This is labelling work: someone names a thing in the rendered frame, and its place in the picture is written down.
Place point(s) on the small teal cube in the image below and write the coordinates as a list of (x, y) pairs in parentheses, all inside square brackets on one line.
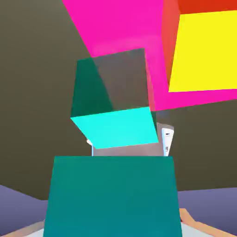
[(113, 198)]

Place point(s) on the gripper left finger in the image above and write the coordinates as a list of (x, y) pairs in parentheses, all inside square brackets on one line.
[(31, 229)]

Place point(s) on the small yellow cube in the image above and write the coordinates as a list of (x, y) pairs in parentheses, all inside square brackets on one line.
[(205, 53)]

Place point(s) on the large pink box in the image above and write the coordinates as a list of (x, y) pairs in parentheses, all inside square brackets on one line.
[(118, 24)]

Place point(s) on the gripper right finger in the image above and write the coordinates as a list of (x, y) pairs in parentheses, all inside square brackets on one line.
[(192, 228)]

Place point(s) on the small cyan cube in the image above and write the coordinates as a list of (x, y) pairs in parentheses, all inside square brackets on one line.
[(116, 127)]

